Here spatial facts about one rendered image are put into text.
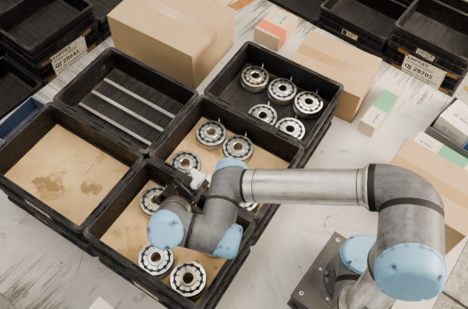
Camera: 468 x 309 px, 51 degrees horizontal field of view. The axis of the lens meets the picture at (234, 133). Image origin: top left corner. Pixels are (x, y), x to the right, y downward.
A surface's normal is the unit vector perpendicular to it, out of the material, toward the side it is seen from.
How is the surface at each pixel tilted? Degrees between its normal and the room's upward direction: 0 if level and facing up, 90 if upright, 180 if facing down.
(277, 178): 23
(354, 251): 8
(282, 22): 0
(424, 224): 2
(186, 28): 0
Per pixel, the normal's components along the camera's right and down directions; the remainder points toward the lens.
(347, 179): -0.36, -0.50
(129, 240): 0.03, -0.56
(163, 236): -0.04, 0.14
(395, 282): -0.21, 0.73
